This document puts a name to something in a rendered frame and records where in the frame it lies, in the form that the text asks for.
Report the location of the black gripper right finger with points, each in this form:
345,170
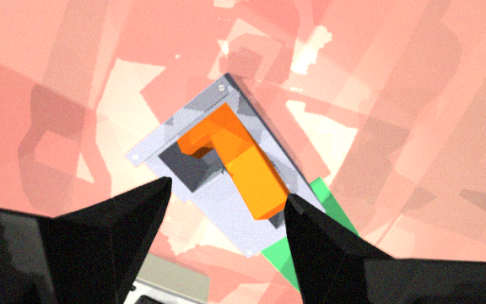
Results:
333,265

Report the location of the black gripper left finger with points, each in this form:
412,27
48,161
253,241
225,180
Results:
88,256

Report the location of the orange l-shaped part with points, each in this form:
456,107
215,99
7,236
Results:
258,182

